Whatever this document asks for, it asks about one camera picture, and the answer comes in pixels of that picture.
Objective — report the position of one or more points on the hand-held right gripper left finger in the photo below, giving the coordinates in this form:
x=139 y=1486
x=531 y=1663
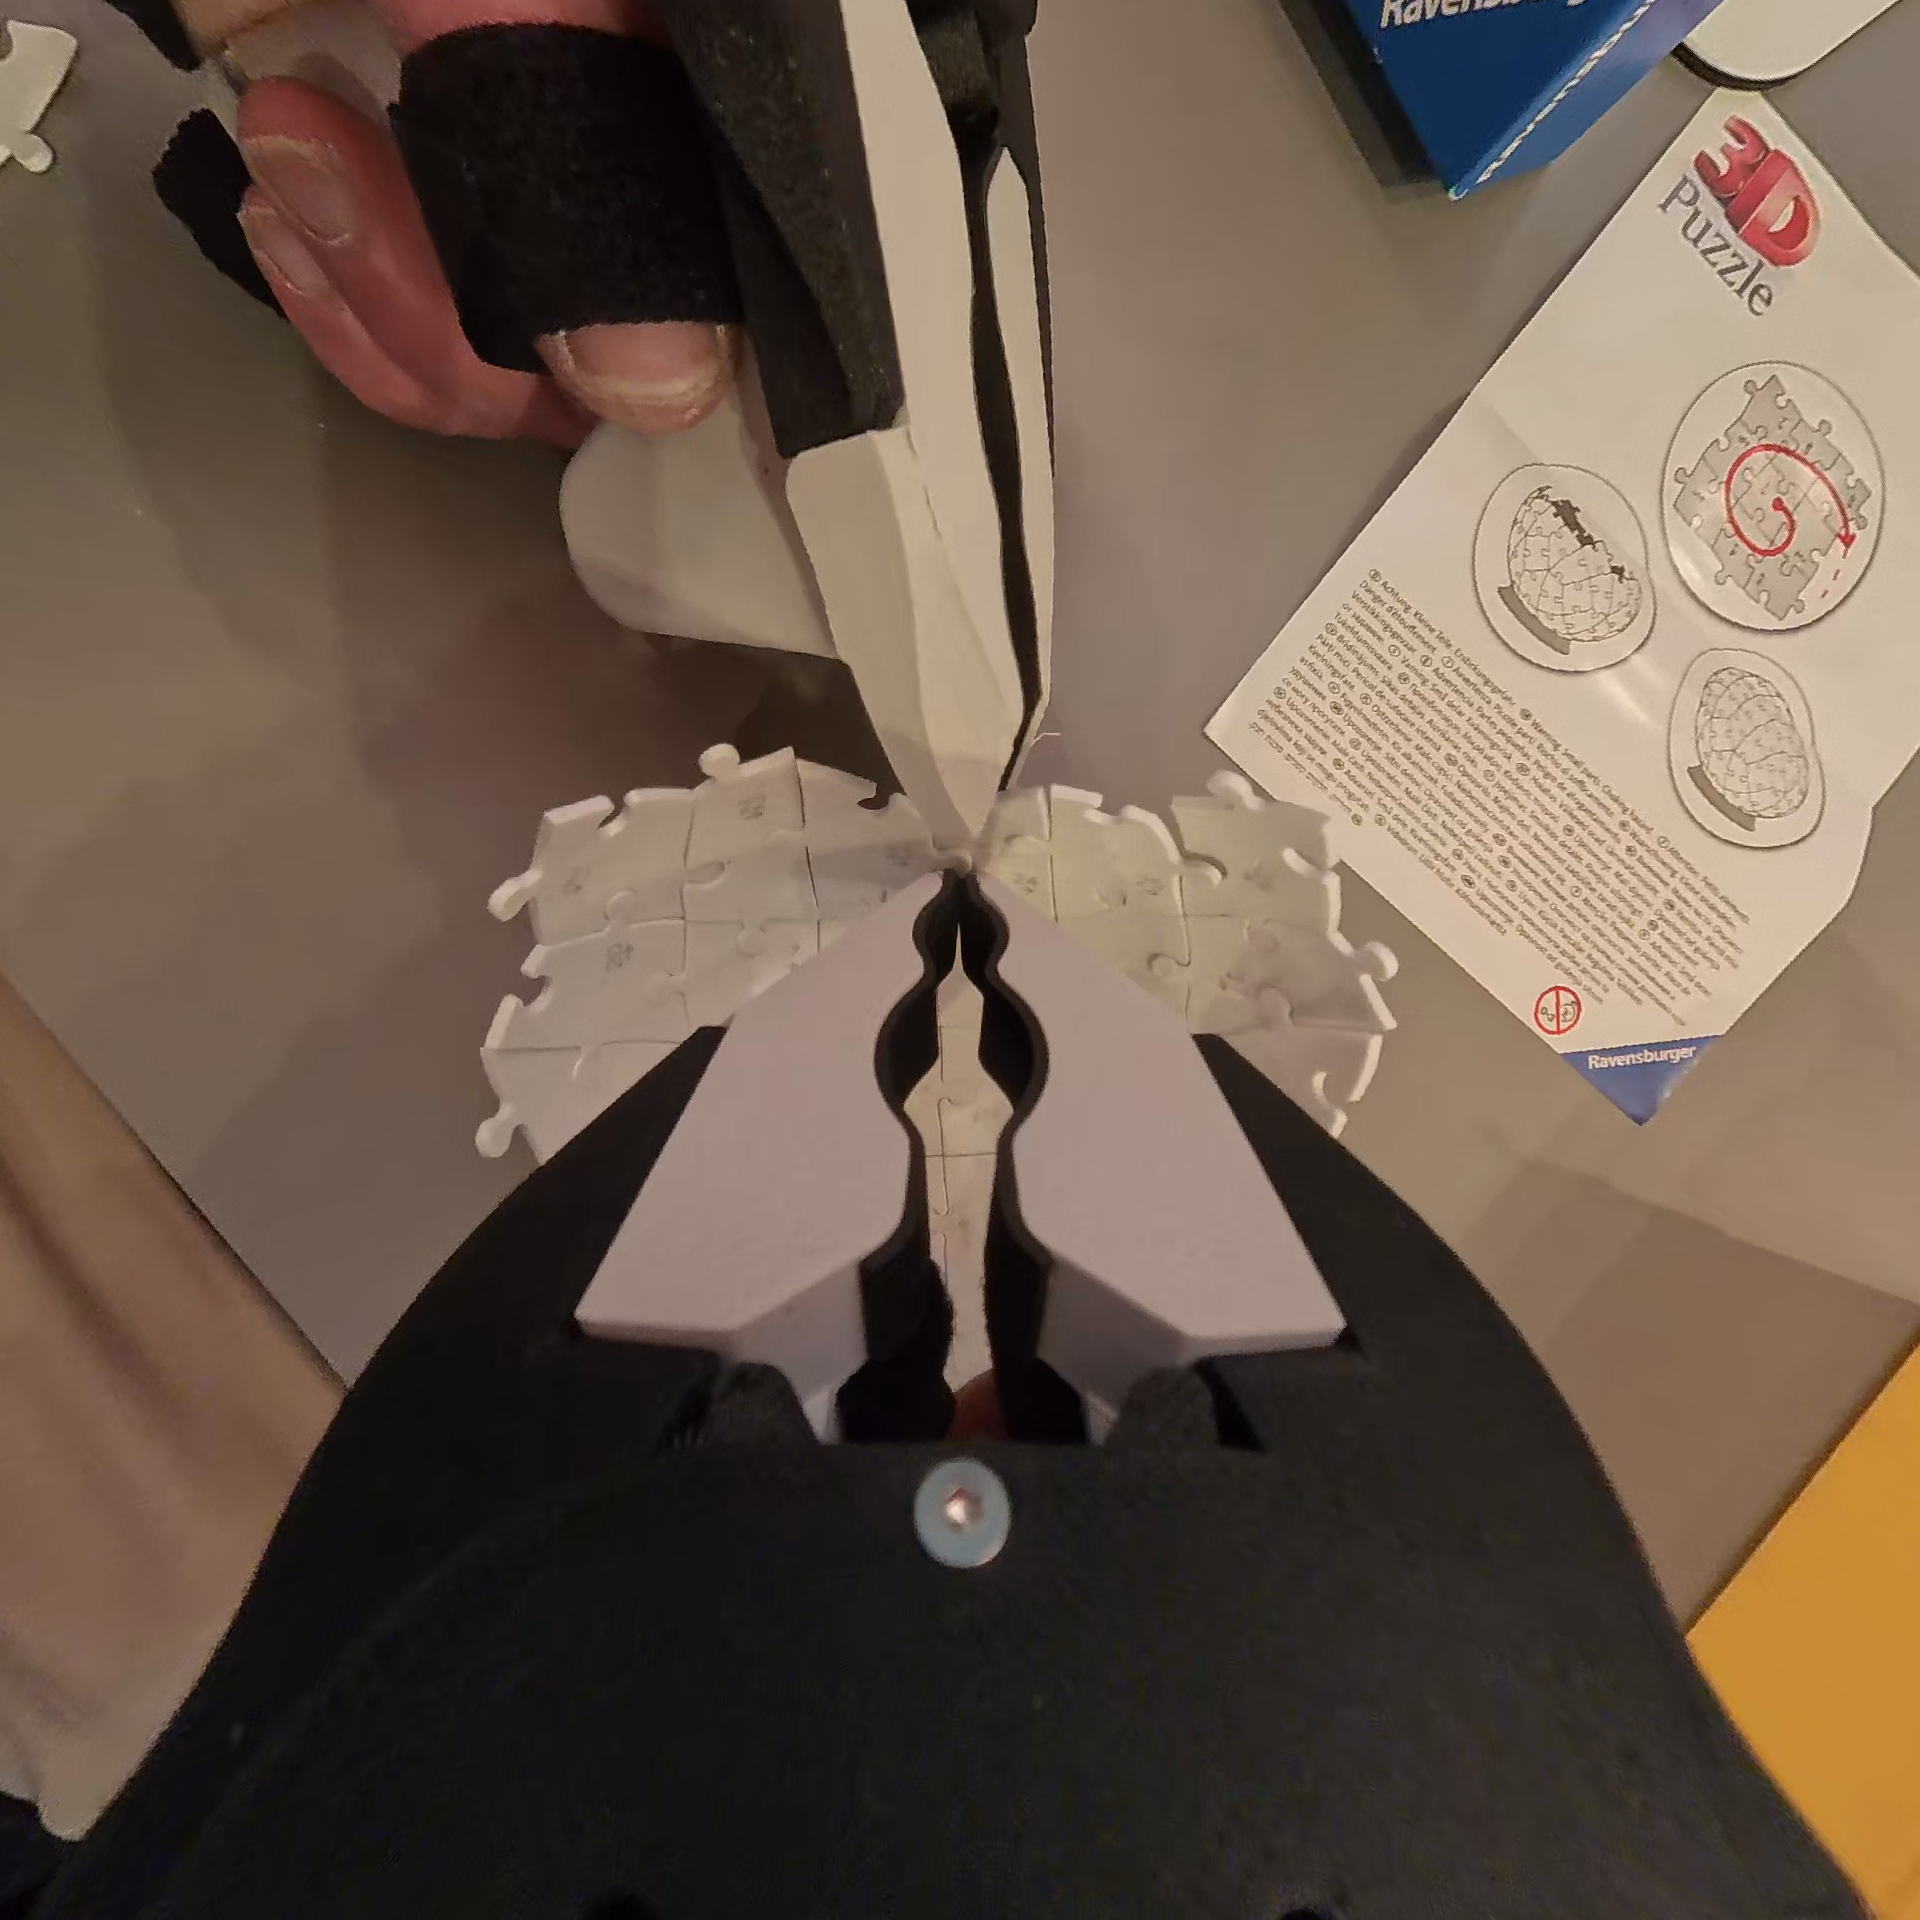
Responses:
x=764 y=1184

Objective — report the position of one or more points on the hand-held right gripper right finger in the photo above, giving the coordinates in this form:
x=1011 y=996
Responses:
x=1171 y=1200

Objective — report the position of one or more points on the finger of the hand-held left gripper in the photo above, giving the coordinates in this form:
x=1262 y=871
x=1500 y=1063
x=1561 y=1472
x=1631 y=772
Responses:
x=1046 y=570
x=901 y=601

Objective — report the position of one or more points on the partly built white puzzle ball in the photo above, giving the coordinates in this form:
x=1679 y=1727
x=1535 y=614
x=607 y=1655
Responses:
x=645 y=931

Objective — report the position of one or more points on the blue puzzle box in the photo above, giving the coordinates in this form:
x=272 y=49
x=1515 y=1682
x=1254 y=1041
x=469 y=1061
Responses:
x=1500 y=104

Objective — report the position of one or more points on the person's left hand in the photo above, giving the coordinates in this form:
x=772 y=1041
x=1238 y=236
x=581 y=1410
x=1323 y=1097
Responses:
x=345 y=301

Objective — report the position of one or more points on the folded paper instruction leaflet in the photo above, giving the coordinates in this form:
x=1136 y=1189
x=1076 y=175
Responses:
x=1424 y=781

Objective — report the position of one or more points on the person's beige trousers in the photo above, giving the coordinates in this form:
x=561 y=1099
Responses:
x=121 y=1350

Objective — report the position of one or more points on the scattered loose jigsaw pieces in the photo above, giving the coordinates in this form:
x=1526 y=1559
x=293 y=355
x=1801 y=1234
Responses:
x=23 y=91

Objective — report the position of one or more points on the yellow panel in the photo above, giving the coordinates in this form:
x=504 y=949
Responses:
x=1830 y=1651

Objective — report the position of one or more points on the white display stand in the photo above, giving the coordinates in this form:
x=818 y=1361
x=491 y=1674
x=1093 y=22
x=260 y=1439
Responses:
x=1771 y=38

